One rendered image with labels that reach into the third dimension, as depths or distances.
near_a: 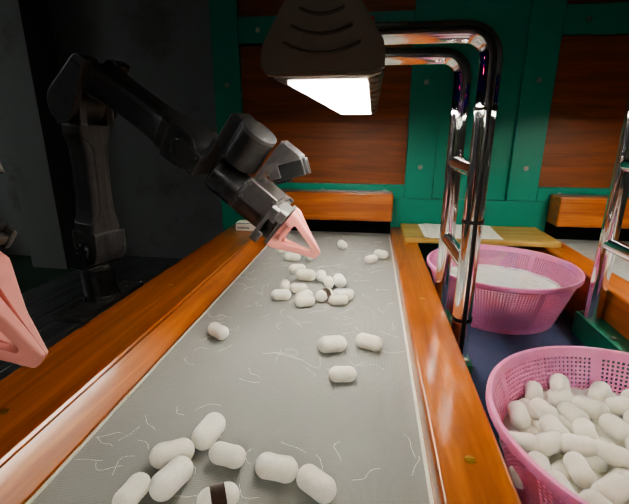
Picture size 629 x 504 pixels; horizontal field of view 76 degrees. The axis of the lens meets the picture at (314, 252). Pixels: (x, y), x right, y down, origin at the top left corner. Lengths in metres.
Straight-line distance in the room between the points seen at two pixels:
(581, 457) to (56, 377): 0.49
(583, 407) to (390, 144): 0.75
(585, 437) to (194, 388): 0.38
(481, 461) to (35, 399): 0.40
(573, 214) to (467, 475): 0.85
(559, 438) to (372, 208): 0.70
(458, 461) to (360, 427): 0.10
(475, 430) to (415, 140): 0.79
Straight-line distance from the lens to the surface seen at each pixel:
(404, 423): 0.43
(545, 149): 1.15
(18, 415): 0.47
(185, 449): 0.38
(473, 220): 0.52
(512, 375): 0.51
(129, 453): 0.42
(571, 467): 0.43
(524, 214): 1.14
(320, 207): 1.02
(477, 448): 0.38
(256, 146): 0.59
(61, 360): 0.54
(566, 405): 0.50
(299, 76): 0.29
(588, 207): 1.13
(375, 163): 1.08
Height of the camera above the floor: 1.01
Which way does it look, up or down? 17 degrees down
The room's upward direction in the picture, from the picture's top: straight up
